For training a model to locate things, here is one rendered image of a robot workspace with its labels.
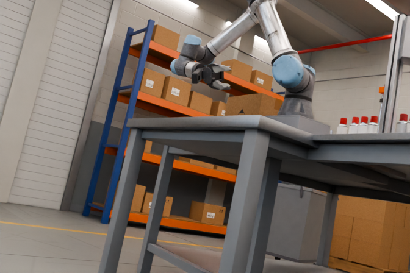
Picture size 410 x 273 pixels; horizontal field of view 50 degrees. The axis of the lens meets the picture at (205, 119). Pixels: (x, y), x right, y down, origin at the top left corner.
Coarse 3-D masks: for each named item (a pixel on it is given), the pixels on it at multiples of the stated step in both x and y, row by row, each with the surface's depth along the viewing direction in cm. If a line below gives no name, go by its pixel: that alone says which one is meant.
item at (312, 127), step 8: (280, 120) 181; (288, 120) 178; (296, 120) 174; (304, 120) 175; (312, 120) 178; (296, 128) 173; (304, 128) 175; (312, 128) 178; (320, 128) 181; (328, 128) 184
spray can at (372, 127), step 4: (372, 116) 214; (376, 116) 214; (372, 120) 214; (376, 120) 214; (368, 124) 214; (372, 124) 212; (376, 124) 212; (368, 128) 214; (372, 128) 212; (376, 128) 212; (368, 132) 213; (372, 132) 212
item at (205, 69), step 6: (198, 66) 196; (204, 66) 198; (192, 72) 195; (204, 72) 190; (210, 72) 188; (222, 72) 192; (204, 78) 191; (210, 78) 188; (216, 78) 191; (222, 78) 193
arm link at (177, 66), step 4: (180, 56) 202; (176, 60) 204; (180, 60) 201; (184, 60) 201; (188, 60) 201; (192, 60) 202; (172, 64) 204; (176, 64) 202; (180, 64) 201; (184, 64) 199; (172, 68) 204; (176, 68) 202; (180, 68) 200; (184, 68) 198; (172, 72) 206; (176, 72) 203; (180, 72) 201; (184, 72) 199; (184, 76) 202
